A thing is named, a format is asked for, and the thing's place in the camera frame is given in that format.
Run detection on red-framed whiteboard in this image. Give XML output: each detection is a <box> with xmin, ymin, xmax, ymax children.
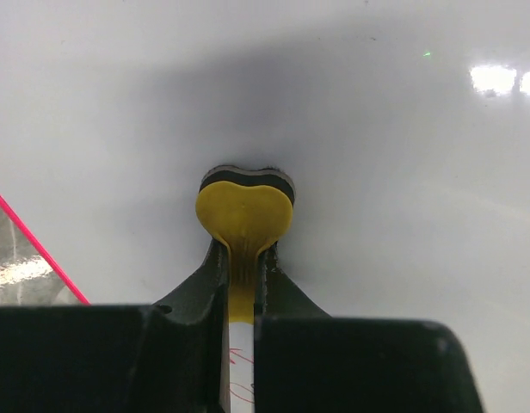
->
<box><xmin>0</xmin><ymin>1</ymin><xmax>530</xmax><ymax>412</ymax></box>

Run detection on yellow and black eraser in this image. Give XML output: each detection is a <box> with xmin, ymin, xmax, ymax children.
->
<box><xmin>195</xmin><ymin>164</ymin><xmax>296</xmax><ymax>324</ymax></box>

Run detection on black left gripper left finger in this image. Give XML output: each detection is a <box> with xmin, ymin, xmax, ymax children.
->
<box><xmin>0</xmin><ymin>241</ymin><xmax>229</xmax><ymax>412</ymax></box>

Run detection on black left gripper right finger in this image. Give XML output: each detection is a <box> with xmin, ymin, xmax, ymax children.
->
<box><xmin>253</xmin><ymin>247</ymin><xmax>483</xmax><ymax>412</ymax></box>

